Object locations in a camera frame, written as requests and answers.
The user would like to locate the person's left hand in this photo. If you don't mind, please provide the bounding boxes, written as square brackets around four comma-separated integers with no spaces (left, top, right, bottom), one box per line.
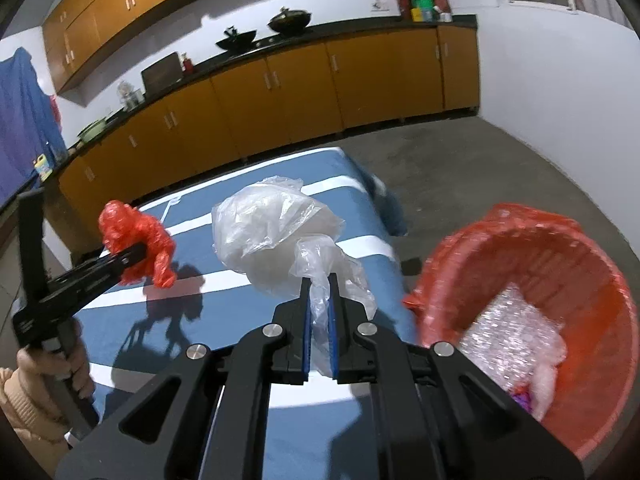
[15,321,96,401]

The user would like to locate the black countertop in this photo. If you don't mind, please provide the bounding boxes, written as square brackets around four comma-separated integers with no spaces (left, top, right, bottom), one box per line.
[0,14,478,211]

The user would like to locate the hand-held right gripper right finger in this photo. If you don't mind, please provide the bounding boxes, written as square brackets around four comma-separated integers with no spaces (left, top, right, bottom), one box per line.
[327,272,586,480]

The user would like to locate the lower wooden cabinets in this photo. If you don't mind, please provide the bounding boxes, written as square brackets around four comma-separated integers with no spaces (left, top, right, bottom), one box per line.
[57,25,481,241]

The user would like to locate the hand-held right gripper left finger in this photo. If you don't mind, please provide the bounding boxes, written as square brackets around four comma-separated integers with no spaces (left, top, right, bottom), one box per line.
[55,279,314,480]

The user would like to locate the clear plastic bag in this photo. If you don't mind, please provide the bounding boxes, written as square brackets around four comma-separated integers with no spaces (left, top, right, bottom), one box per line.
[294,237,377,378]

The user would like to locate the green pot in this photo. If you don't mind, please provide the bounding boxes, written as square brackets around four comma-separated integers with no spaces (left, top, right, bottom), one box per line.
[77,119,108,142]

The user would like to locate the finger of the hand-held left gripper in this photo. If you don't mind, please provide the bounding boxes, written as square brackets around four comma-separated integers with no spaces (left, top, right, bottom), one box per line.
[42,261,134,319]
[59,241,150,287]

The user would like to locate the blue hanging cloth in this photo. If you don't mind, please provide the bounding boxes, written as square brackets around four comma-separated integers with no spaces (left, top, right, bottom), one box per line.
[0,47,68,201]

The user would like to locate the upper wooden cabinet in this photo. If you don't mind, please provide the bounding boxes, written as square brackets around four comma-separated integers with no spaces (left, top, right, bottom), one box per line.
[42,0,193,93]

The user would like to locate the clear bubble wrap sheet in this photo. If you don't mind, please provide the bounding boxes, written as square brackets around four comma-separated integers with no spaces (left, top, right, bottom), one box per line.
[457,282,568,396]

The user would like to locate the person's left forearm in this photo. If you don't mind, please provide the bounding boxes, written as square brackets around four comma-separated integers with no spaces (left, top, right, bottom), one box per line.
[0,367,76,461]

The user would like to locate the white plastic bag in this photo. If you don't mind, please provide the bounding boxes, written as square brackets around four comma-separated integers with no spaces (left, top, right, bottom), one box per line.
[211,176,347,297]

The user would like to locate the brown cutting board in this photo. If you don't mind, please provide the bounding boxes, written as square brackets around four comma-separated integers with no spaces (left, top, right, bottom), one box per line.
[141,51,182,93]

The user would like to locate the blue striped tablecloth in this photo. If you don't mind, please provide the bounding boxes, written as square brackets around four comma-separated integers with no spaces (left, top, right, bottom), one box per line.
[65,147,421,480]

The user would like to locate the glass jar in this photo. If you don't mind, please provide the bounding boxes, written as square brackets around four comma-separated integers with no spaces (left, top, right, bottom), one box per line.
[117,81,143,107]

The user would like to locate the red plastic basket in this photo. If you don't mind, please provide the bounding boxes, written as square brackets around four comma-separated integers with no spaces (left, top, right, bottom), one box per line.
[412,210,633,461]

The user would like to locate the red plastic liner bag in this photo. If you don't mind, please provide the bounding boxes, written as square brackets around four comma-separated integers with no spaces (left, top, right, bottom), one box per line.
[402,203,591,341]

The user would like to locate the black wok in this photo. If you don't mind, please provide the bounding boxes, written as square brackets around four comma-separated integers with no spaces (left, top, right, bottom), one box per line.
[267,6,313,36]
[216,26,258,52]

